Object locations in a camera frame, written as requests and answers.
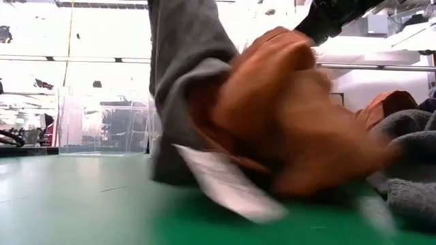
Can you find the orange towel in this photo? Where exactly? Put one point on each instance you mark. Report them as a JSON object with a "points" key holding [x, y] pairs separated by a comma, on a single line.
{"points": [[289, 119]]}

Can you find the clear plastic bin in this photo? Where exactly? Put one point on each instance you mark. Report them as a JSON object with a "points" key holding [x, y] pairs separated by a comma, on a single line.
{"points": [[102, 129]]}

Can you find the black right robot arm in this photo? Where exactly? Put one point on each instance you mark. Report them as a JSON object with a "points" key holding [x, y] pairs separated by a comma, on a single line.
{"points": [[357, 10]]}

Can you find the grey ceiling air unit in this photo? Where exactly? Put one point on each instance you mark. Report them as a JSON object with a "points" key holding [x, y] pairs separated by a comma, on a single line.
{"points": [[376, 24]]}

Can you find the person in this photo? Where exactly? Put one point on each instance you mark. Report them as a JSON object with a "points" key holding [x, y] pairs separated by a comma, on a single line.
{"points": [[49, 119]]}

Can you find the green table mat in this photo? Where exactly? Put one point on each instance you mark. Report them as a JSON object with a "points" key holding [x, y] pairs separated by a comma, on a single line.
{"points": [[68, 204]]}

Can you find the black ceiling-mounted device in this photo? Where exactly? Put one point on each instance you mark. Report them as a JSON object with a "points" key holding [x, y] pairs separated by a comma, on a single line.
{"points": [[5, 34]]}

